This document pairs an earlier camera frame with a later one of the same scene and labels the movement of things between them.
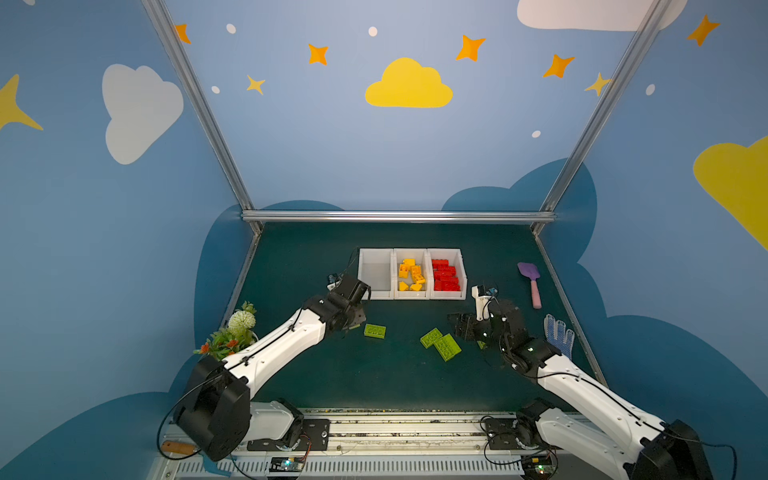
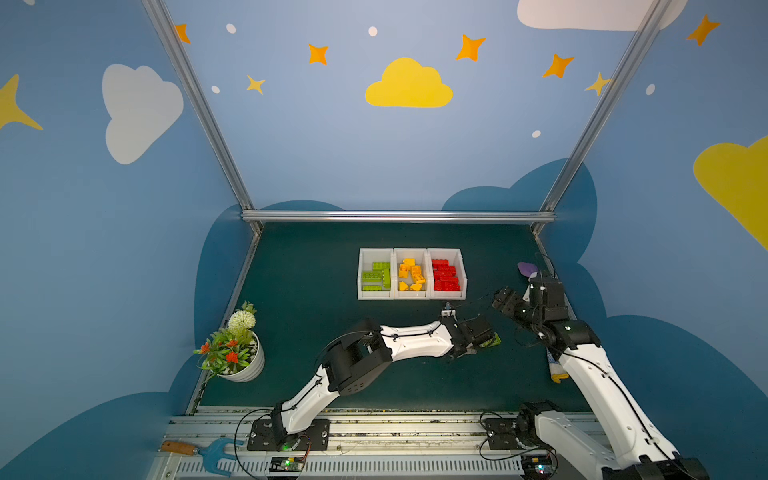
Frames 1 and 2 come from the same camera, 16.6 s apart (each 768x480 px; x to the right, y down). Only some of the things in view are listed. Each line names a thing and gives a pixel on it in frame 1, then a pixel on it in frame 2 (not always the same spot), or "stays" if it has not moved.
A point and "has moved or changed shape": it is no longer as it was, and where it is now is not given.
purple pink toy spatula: [530, 271] stays
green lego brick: [376, 331] has moved or changed shape
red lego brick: [444, 277] stays
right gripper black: [475, 327] → [516, 301]
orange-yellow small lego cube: [407, 265] stays
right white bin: [447, 276] stays
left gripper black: [358, 298] → [477, 333]
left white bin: [376, 268] stays
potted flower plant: [236, 336] stays
